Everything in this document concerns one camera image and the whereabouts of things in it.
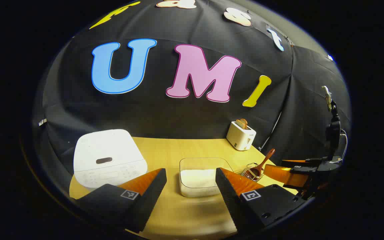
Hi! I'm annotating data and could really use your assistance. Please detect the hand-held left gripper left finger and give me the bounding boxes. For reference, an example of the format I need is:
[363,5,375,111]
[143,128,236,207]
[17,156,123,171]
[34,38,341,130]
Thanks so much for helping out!
[75,168,167,234]

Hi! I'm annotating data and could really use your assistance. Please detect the white toaster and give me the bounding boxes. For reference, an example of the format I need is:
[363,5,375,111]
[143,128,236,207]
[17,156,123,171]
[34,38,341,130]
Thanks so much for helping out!
[226,121,257,151]

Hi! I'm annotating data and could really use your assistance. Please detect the white rice cooker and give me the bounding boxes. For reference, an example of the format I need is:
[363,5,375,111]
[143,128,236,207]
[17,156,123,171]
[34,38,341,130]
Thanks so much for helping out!
[73,129,148,191]

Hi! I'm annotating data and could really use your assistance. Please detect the black toaster cable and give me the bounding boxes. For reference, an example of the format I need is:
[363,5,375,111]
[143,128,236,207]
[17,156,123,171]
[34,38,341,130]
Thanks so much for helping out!
[258,112,282,152]

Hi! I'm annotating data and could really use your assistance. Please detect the black backdrop cloth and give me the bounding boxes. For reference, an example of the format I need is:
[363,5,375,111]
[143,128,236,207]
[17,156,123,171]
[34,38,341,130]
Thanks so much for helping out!
[32,0,352,207]

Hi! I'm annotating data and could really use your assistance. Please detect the metal wire chopstick holder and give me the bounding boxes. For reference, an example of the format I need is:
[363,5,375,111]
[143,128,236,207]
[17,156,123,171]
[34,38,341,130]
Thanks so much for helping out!
[241,162,265,182]

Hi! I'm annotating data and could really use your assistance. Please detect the clear plastic container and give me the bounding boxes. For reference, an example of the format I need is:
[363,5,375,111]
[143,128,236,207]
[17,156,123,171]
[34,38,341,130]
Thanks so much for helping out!
[179,157,234,198]

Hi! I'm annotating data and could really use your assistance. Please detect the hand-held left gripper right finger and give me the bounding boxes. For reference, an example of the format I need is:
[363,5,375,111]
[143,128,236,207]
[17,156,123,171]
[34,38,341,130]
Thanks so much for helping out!
[215,167,307,234]

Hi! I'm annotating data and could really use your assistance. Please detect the wooden spoon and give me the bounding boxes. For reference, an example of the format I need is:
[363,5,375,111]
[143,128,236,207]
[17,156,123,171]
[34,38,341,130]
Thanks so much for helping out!
[248,148,276,179]

